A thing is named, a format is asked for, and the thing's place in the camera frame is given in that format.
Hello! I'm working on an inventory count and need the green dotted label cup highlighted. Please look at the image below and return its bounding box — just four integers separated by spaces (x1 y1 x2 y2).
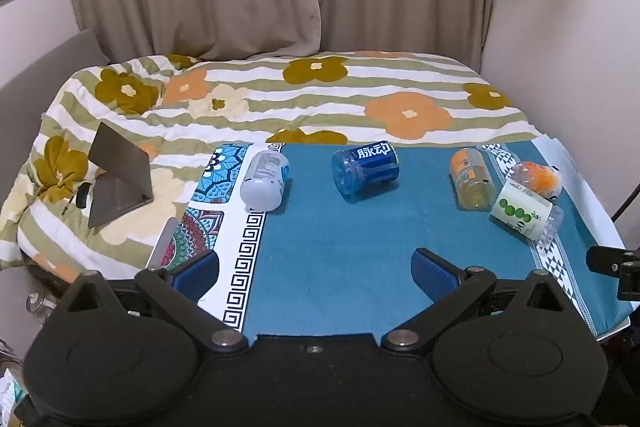
490 178 565 244

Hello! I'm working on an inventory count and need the blue patterned table mat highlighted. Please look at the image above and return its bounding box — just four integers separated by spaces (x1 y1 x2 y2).
165 142 632 339

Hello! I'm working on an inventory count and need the blue labelled bottle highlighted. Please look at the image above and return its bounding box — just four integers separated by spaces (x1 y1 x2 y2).
331 144 401 204

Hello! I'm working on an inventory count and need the floral striped blanket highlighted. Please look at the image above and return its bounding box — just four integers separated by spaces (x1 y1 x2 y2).
0 51 541 282

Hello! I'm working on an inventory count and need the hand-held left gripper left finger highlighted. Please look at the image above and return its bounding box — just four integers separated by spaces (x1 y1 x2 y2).
60 250 249 354

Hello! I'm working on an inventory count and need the grey laptop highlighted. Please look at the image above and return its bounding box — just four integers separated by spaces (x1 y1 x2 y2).
87 122 154 229

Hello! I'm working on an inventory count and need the black cable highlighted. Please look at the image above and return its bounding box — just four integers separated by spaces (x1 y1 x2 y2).
611 184 640 224

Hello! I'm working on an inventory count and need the silver phone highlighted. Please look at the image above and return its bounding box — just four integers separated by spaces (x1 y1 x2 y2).
146 217 179 271

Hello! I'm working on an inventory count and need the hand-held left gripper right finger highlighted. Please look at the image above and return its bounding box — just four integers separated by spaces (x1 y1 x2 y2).
382 248 576 353

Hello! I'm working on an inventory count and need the white plastic bottle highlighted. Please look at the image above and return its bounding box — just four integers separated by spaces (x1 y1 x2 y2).
240 150 291 212

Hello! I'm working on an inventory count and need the orange juice bottle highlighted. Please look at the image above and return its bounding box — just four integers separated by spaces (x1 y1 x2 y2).
511 161 563 198

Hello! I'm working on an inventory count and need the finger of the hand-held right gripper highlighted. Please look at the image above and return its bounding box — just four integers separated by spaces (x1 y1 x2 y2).
586 245 640 304

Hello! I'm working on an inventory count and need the grey sofa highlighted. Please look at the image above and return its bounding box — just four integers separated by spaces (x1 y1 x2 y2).
0 29 111 148

